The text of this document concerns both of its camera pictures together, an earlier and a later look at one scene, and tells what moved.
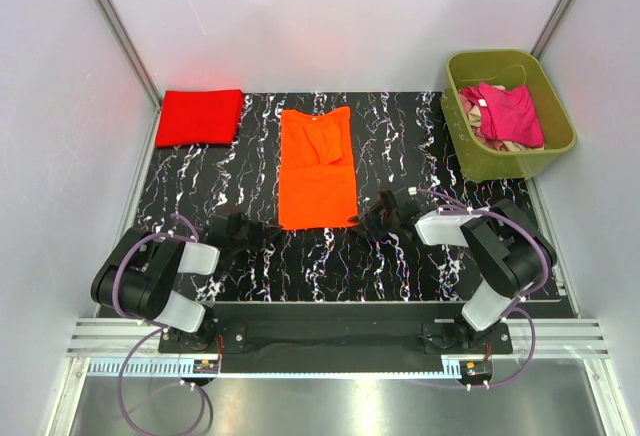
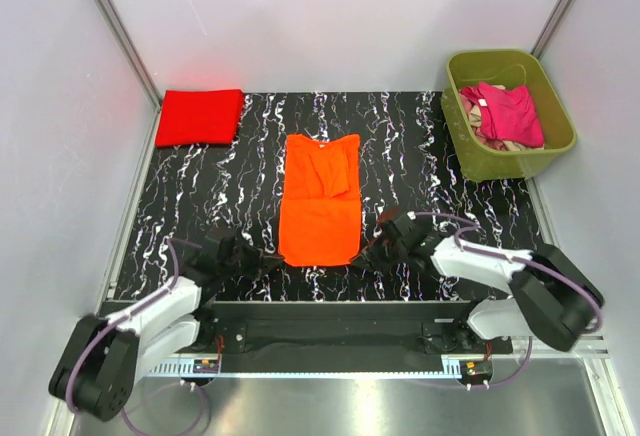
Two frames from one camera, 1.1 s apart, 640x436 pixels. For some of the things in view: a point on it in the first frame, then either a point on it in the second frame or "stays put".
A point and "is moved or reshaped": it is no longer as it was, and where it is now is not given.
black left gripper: (251, 234) to (251, 257)
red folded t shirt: (200, 117) stays put
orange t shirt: (316, 170) is moved or reshaped
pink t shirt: (508, 115) stays put
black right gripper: (379, 217) to (382, 249)
